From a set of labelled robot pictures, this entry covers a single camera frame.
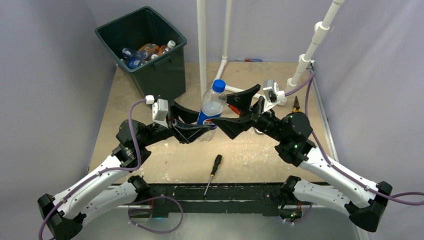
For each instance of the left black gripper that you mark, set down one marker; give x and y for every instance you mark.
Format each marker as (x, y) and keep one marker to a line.
(186, 131)

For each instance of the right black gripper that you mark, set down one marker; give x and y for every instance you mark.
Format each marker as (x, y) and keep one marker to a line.
(242, 100)

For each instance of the Pepsi bottle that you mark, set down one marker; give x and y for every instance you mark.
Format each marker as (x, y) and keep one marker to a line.
(135, 63)
(212, 106)

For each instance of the yellow black screwdriver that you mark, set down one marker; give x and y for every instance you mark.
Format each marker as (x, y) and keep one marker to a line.
(215, 168)

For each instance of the orange label bottle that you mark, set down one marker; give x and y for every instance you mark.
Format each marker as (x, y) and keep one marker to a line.
(148, 49)
(166, 47)

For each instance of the crushed clear bottle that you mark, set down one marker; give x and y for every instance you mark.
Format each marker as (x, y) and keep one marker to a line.
(132, 54)

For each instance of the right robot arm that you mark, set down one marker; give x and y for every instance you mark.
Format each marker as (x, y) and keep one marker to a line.
(363, 201)

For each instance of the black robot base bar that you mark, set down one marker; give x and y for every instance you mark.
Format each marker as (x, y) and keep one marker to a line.
(266, 199)

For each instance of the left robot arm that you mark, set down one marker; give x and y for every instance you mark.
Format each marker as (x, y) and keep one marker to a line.
(112, 183)

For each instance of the dark green plastic bin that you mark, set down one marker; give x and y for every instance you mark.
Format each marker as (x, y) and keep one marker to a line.
(164, 76)

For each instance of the small red blue screwdriver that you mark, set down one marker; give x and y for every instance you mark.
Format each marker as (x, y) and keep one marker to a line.
(251, 60)

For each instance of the yellow black pliers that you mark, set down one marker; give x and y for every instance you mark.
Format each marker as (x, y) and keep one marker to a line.
(296, 105)

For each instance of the red handle adjustable wrench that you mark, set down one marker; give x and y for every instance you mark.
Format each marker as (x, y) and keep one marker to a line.
(234, 109)

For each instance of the white PVC pipe frame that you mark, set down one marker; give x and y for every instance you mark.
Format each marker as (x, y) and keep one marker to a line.
(269, 29)

